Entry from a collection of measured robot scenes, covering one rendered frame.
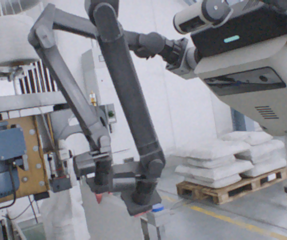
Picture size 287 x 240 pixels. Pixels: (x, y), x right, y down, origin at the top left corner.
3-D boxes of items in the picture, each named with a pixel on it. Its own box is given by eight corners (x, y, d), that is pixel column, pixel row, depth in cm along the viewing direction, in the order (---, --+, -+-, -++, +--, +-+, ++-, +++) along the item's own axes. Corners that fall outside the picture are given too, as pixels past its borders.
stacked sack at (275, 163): (291, 167, 447) (290, 155, 446) (254, 181, 416) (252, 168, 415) (266, 164, 485) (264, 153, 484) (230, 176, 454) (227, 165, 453)
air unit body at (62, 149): (76, 176, 141) (68, 138, 140) (64, 179, 139) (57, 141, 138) (72, 175, 145) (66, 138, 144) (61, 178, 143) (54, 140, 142)
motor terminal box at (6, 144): (30, 161, 116) (23, 126, 115) (2, 169, 108) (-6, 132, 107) (15, 161, 121) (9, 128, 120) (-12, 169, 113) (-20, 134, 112)
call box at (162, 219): (171, 222, 152) (169, 208, 152) (156, 227, 149) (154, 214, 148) (162, 217, 159) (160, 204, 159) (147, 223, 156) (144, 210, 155)
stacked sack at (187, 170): (233, 166, 454) (231, 155, 453) (194, 179, 420) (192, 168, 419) (210, 163, 490) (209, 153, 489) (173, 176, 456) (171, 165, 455)
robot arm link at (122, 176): (164, 160, 84) (155, 142, 91) (117, 162, 81) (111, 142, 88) (156, 199, 89) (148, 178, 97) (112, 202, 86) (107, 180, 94)
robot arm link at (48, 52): (47, 22, 105) (40, 31, 114) (30, 29, 102) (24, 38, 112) (116, 143, 114) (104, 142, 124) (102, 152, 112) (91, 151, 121)
